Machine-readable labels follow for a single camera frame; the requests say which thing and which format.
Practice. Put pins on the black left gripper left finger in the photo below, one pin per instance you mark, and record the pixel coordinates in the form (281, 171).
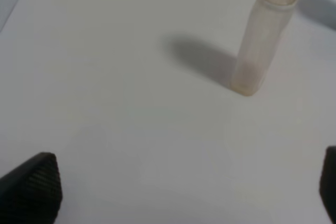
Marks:
(32, 192)

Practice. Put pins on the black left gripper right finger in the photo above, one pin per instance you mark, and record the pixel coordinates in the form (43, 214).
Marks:
(327, 187)

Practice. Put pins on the clear plastic drink bottle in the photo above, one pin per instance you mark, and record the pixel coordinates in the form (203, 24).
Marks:
(267, 20)

